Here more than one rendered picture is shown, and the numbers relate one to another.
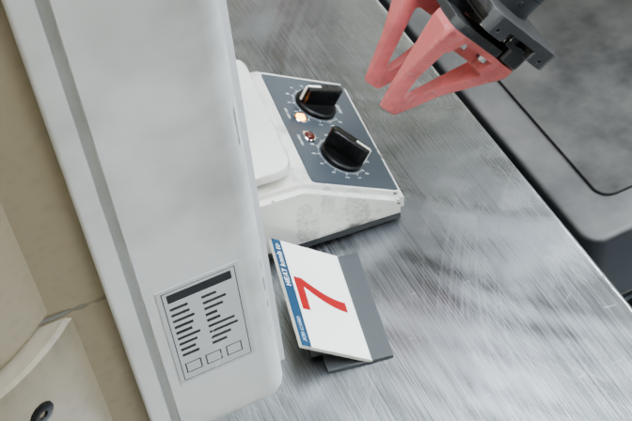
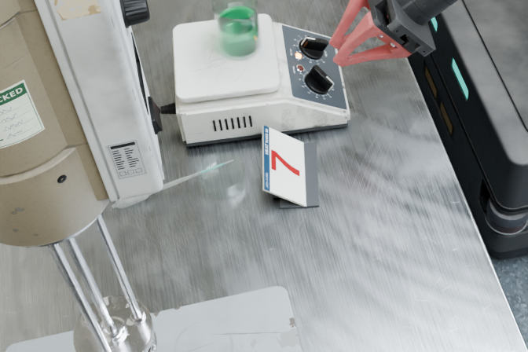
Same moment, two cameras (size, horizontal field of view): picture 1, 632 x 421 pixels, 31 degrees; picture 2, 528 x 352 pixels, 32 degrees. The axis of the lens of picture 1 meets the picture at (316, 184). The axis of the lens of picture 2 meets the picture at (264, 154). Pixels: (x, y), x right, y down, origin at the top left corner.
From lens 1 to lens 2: 0.30 m
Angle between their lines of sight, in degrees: 11
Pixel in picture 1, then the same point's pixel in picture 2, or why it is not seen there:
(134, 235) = (97, 124)
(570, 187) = (511, 124)
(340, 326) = (292, 183)
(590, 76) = not seen: outside the picture
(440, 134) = (388, 79)
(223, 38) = (127, 67)
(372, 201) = (329, 114)
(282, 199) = (273, 104)
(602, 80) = not seen: outside the picture
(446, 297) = (360, 178)
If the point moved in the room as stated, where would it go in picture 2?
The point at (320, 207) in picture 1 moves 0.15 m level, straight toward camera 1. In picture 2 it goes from (296, 111) to (276, 221)
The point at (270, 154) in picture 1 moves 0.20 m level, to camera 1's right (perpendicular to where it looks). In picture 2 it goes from (270, 76) to (449, 89)
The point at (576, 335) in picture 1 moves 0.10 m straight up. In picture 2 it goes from (430, 214) to (436, 161)
